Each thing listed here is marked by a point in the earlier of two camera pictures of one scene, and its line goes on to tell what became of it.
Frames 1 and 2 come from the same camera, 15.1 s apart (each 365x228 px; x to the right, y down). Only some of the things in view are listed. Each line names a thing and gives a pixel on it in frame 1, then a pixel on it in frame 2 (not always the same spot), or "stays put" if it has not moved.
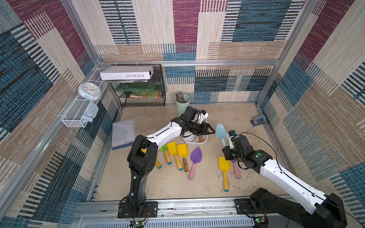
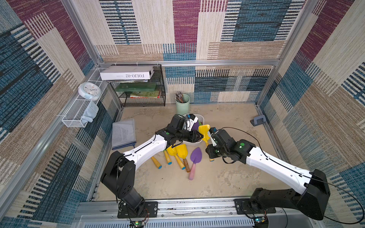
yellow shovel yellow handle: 173,149 stays put
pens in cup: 180,97 stays put
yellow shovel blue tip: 225,166 → 205,129
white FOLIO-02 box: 113,72 stays put
